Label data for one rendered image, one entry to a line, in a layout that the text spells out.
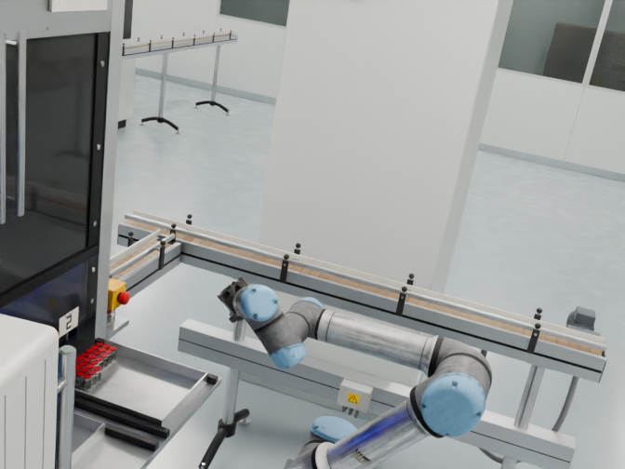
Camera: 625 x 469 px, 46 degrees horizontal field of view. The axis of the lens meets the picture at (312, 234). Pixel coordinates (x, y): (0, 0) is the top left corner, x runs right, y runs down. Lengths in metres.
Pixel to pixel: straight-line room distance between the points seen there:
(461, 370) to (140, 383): 0.98
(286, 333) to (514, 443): 1.51
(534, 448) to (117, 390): 1.56
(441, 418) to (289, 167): 2.03
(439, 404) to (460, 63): 1.86
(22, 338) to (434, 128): 2.36
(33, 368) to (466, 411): 0.83
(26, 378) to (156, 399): 1.10
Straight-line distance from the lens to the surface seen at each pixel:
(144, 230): 3.03
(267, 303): 1.57
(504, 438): 2.93
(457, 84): 3.11
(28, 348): 1.02
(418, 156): 3.18
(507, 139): 9.77
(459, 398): 1.49
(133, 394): 2.11
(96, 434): 1.93
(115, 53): 2.05
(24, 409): 1.04
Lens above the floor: 2.07
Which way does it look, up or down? 21 degrees down
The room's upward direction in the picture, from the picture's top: 9 degrees clockwise
